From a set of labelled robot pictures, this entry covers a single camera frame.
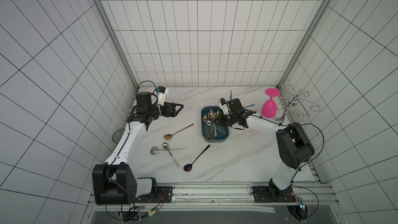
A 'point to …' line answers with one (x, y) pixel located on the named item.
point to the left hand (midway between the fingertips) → (176, 107)
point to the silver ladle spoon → (154, 150)
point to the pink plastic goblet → (269, 109)
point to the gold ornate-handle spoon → (207, 122)
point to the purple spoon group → (188, 167)
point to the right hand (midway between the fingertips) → (208, 122)
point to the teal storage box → (220, 137)
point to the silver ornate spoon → (223, 132)
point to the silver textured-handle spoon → (212, 130)
